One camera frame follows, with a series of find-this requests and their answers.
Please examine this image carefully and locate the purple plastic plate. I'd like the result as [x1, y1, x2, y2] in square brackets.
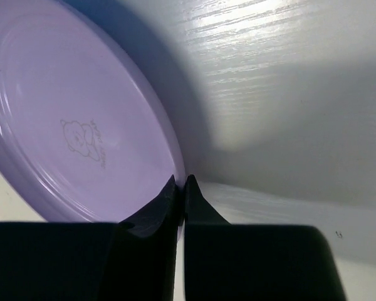
[0, 1, 185, 222]

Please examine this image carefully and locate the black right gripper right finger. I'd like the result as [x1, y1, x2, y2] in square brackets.
[184, 176, 346, 300]

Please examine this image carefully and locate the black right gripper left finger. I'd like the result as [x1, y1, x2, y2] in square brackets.
[0, 178, 178, 300]

